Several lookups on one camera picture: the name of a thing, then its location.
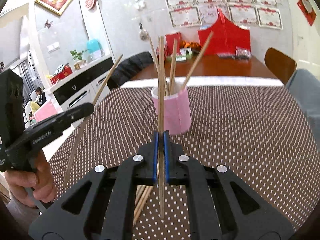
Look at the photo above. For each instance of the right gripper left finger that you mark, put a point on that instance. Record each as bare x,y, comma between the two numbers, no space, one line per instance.
100,205

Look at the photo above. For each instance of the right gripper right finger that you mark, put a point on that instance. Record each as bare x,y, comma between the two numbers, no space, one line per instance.
220,204

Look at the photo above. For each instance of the wooden chopstick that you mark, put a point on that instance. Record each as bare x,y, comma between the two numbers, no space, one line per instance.
139,192
172,69
139,207
155,60
161,94
198,59
84,123

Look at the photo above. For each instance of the left hand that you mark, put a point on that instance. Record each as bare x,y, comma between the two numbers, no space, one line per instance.
41,181

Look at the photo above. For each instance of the pink cushion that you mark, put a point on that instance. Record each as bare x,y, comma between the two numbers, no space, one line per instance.
45,111

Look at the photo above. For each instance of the seated person in background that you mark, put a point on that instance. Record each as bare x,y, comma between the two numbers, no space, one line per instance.
40,100

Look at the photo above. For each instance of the white sideboard cabinet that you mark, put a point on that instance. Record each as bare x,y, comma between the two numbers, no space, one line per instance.
81,86

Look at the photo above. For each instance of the red box on cabinet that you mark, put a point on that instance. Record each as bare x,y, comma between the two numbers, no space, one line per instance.
61,72

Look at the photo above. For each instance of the pink cylindrical utensil holder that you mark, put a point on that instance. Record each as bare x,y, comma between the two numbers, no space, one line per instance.
176,115

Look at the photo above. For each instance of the small potted green plant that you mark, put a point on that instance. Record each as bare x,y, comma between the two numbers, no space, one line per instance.
78,57

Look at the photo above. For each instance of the teal humidifier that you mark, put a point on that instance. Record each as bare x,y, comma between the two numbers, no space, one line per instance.
94,48

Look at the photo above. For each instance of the black jacket on chair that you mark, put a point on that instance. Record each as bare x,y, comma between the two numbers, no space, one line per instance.
129,68

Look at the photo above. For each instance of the brown wooden chair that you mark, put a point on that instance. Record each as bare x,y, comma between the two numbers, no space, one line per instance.
281,65

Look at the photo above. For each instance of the plastic bag of items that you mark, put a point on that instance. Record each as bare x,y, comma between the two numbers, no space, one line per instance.
240,54

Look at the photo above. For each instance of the green tray with items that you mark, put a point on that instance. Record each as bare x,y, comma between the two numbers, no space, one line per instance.
183,54

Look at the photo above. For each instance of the red gift bag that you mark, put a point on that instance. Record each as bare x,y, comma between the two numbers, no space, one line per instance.
226,37

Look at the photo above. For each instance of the hanging round brush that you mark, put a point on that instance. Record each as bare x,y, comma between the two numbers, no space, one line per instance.
143,34

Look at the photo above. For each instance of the small red box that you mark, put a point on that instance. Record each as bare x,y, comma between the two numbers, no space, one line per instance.
170,38

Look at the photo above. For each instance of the red diamond door decoration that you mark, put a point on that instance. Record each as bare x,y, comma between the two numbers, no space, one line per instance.
308,11

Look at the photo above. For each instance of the red round wall ornament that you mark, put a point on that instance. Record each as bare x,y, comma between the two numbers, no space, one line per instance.
90,4

